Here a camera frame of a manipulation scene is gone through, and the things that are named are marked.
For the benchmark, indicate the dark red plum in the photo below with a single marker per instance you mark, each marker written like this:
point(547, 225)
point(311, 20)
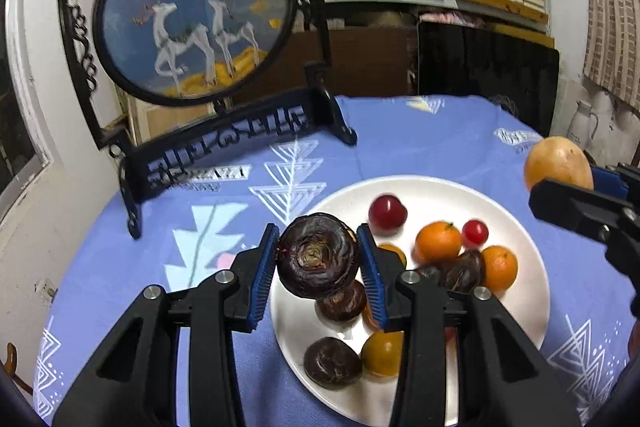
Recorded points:
point(387, 213)

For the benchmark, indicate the blue patterned tablecloth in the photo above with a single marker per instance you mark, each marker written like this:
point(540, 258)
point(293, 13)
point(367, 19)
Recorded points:
point(446, 159)

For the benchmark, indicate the orange kumquat plate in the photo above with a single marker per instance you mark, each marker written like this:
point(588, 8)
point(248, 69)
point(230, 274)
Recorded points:
point(437, 242)
point(501, 268)

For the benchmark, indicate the dark chestnut pile middle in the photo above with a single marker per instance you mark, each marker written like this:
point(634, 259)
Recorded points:
point(317, 256)

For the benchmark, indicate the round deer art screen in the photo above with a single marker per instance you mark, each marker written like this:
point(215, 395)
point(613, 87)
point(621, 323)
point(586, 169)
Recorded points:
point(258, 66)

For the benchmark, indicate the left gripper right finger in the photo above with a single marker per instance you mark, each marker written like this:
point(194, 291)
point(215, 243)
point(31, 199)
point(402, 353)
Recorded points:
point(503, 380)

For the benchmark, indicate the white ceramic jug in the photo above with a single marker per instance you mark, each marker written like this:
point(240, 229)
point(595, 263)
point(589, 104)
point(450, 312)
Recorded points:
point(583, 126)

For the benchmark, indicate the black board panel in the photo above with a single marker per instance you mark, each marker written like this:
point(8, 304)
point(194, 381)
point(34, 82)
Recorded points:
point(513, 73)

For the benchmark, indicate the large dark water chestnut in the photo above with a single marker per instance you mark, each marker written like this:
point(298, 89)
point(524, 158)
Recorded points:
point(345, 305)

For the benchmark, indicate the pale yellow round fruit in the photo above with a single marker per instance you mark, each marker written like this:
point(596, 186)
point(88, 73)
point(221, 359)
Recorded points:
point(559, 159)

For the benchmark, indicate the white oval plate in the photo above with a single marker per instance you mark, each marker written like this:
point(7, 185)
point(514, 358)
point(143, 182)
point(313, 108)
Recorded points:
point(297, 322)

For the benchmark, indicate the orange kumquat plate right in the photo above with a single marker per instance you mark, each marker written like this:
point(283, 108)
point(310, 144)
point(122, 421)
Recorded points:
point(501, 268)

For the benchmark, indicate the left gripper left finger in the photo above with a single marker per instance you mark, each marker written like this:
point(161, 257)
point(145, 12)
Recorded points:
point(130, 380)

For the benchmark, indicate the dark chestnut on plate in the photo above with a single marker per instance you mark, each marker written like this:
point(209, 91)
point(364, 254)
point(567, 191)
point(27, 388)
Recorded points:
point(331, 363)

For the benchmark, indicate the red cherry tomato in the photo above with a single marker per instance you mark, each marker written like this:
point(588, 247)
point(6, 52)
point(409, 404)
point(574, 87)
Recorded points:
point(474, 234)

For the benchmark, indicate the orange kumquat plate back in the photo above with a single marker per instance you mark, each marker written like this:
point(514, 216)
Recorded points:
point(437, 242)

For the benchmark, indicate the window with white frame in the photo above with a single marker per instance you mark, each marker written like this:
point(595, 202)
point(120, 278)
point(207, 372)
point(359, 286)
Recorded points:
point(26, 146)

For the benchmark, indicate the checkered curtain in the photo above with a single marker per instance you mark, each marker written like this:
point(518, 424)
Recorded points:
point(612, 50)

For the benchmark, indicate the brown cardboard panel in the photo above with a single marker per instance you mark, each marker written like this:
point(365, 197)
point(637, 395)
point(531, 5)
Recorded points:
point(366, 61)

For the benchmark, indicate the yellow tomato on plate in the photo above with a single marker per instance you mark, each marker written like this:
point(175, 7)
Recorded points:
point(381, 353)

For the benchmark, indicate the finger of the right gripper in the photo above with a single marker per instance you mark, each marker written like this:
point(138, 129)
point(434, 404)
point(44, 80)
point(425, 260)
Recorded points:
point(603, 218)
point(621, 181)

